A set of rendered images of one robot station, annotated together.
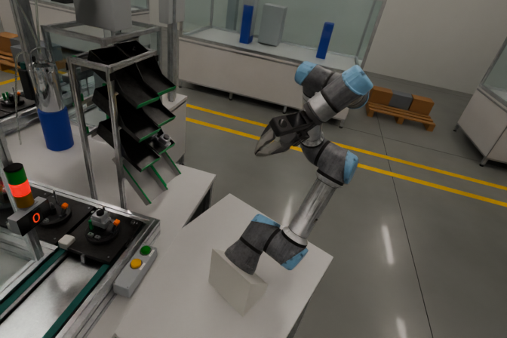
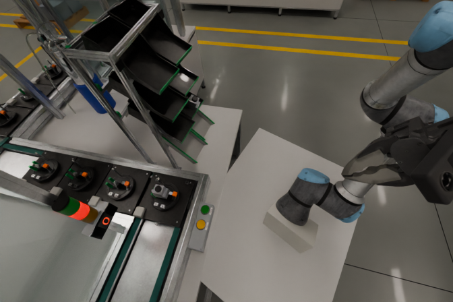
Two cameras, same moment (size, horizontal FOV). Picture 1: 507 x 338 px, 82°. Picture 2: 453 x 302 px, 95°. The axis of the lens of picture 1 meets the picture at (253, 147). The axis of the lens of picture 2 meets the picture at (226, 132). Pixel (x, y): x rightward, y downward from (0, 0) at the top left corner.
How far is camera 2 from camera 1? 57 cm
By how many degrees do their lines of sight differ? 24
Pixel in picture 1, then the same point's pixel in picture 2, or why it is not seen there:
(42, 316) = (142, 280)
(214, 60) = not seen: outside the picture
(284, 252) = (340, 211)
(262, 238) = (314, 197)
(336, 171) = not seen: hidden behind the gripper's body
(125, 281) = (197, 243)
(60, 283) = (147, 247)
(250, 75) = not seen: outside the picture
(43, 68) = (56, 46)
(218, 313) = (278, 252)
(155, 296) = (223, 243)
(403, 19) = not seen: outside the picture
